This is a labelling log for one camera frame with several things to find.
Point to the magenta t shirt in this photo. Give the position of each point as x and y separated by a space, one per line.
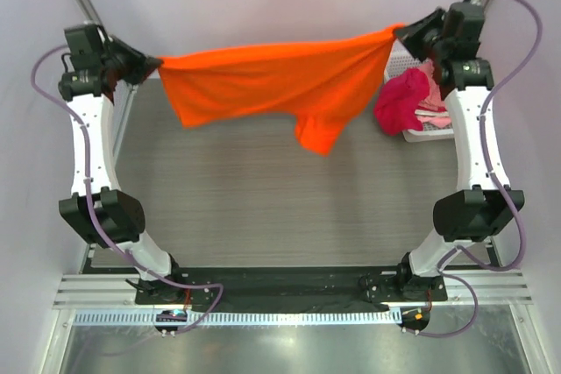
397 102

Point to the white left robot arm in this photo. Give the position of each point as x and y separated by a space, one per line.
97 209

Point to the light pink t shirt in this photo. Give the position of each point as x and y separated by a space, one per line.
432 110

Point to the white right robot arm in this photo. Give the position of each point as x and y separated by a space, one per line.
484 202

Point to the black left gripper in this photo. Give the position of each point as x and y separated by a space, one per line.
130 62

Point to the orange t shirt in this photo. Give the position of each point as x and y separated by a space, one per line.
324 85

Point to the white slotted cable duct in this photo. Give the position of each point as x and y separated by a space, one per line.
160 318

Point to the aluminium rail frame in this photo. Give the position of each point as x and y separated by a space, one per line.
110 290

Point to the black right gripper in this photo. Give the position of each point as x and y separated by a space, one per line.
424 34

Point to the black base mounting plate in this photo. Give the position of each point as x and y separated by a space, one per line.
309 290

